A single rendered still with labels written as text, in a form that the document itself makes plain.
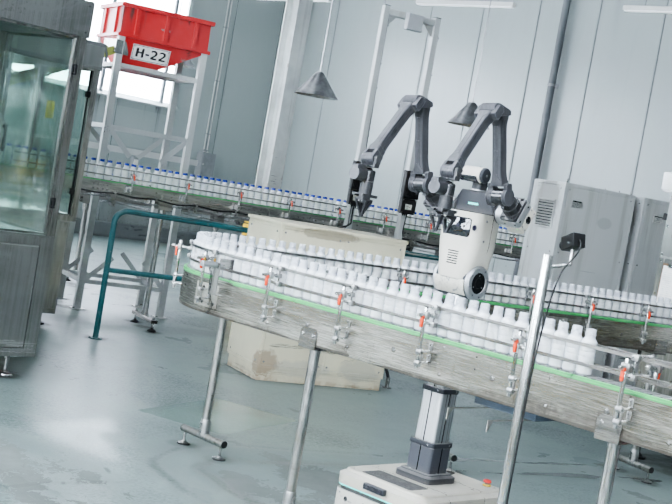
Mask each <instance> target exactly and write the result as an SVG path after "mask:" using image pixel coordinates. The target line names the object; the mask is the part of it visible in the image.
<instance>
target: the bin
mask: <svg viewBox="0 0 672 504"><path fill-rule="evenodd" d="M474 403H477V404H480V405H483V406H486V407H448V408H447V414H446V419H447V418H448V416H449V415H450V413H451V411H452V410H453V409H480V408H493V409H496V410H499V411H502V412H506V413H509V414H512V415H513V412H514V408H512V407H508V406H505V405H502V404H499V403H495V402H492V401H489V400H486V399H482V398H479V397H476V396H475V400H474ZM524 418H525V419H523V421H534V422H543V421H554V420H551V419H547V418H544V417H541V416H538V415H534V414H531V413H528V412H525V414H524ZM499 421H512V419H509V420H488V421H487V427H486V432H487V431H488V429H489V428H490V426H491V424H492V422H499Z"/></svg>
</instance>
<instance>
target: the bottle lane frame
mask: <svg viewBox="0 0 672 504"><path fill-rule="evenodd" d="M217 286H219V294H221V295H224V296H218V299H217V305H216V309H212V308H211V310H210V309H209V308H208V307H205V309H204V313H205V312H206V311H207V310H208V309H209V310H210V311H209V310H208V311H209V312H208V313H207V312H206V314H209V315H212V316H216V317H219V318H222V319H225V320H229V321H232V322H235V323H238V324H242V325H245V326H248V327H251V328H255V329H258V330H261V331H264V332H268V333H271V334H274V335H277V336H281V337H284V338H287V339H290V340H294V341H297V342H299V337H300V331H301V328H302V327H303V326H306V327H310V328H313V329H316V331H317V340H316V346H315V347H317V348H320V349H323V350H326V351H330V352H333V353H336V354H339V355H343V356H346V357H349V358H352V359H356V360H359V361H362V362H365V363H369V364H372V365H375V366H378V367H382V368H385V369H388V370H391V371H395V372H398V373H401V374H404V375H408V376H411V377H414V378H417V379H421V380H424V381H427V382H430V383H434V384H437V385H440V386H443V387H447V388H450V389H453V390H456V391H460V392H463V393H466V394H469V395H473V396H476V397H479V398H482V399H486V400H489V401H492V402H495V403H499V404H502V405H505V406H508V407H512V408H514V407H515V401H516V396H517V391H515V393H514V394H511V397H509V396H506V395H507V392H506V389H507V387H508V384H509V380H508V377H509V375H510V373H511V367H512V362H513V358H512V357H509V356H505V355H501V354H498V353H494V352H490V351H487V350H483V349H479V348H476V347H472V346H468V345H465V344H461V343H457V342H454V341H450V340H446V339H443V338H439V337H435V336H432V335H428V334H424V337H423V343H422V348H421V349H423V350H426V351H427V350H428V348H429V343H433V348H432V351H429V352H424V354H423V355H422V360H421V361H422V362H426V359H427V354H431V359H430V362H428V363H426V364H424V363H422V365H421V366H420V367H418V369H416V368H414V364H413V362H414V360H415V358H416V353H415V351H416V349H417V347H418V342H419V336H420V332H417V331H413V330H410V329H406V328H402V327H399V326H395V325H391V324H388V323H384V322H380V321H377V320H373V319H369V318H366V317H362V316H358V315H355V314H351V313H347V312H344V311H342V314H341V320H340V325H339V326H341V327H346V325H347V320H351V323H350V328H349V327H348V328H347V329H342V330H341V331H340V336H339V337H341V338H344V336H345V331H346V330H347V331H349V334H348V338H345V339H340V341H339V342H336V344H332V343H333V341H332V337H333V336H334V331H335V330H334V326H335V325H336V320H337V314H338V310H336V309H333V308H329V307H325V306H322V305H318V304H314V303H311V302H307V301H303V300H300V299H296V298H292V297H289V296H285V295H281V294H278V293H274V292H270V291H269V295H268V301H267V305H268V306H274V301H275V300H278V302H277V307H274V308H269V309H268V311H267V316H272V312H273V309H274V310H276V314H275V317H272V318H267V320H265V321H264V322H260V320H261V319H260V315H261V314H262V308H261V307H262V305H263V303H264V297H265V291H266V290H263V289H259V288H256V287H252V286H248V285H245V284H241V283H237V282H234V281H230V280H226V279H223V278H219V279H218V285H217ZM619 390H620V387H619V386H615V385H611V384H608V383H604V382H600V381H597V380H593V379H589V378H586V377H582V376H578V375H575V374H571V373H567V372H564V371H560V370H556V369H553V368H549V367H545V366H542V365H538V364H535V365H534V370H533V375H532V379H531V384H530V389H529V394H528V399H527V404H526V409H525V412H528V413H531V414H534V415H538V416H541V417H544V418H547V419H551V420H554V421H557V422H560V423H564V424H567V425H570V426H573V427H577V428H580V429H583V430H586V431H590V432H593V433H595V427H596V422H597V417H598V416H599V415H600V414H602V413H603V414H607V415H610V416H615V407H616V405H617V401H618V395H619ZM629 398H631V399H634V404H633V408H630V409H628V410H625V411H624V412H623V415H622V420H626V414H627V411H630V412H632V415H631V420H630V421H627V422H622V424H623V425H622V430H621V436H620V441H622V442H625V443H629V444H632V445H635V446H638V447H642V448H645V449H648V450H652V451H655V452H658V453H661V454H665V455H668V456H671V457H672V401H670V400H666V399H663V398H659V397H655V396H652V395H648V394H644V393H641V392H637V391H633V390H630V389H626V388H625V390H624V395H623V400H622V406H623V407H624V408H627V407H628V403H629Z"/></svg>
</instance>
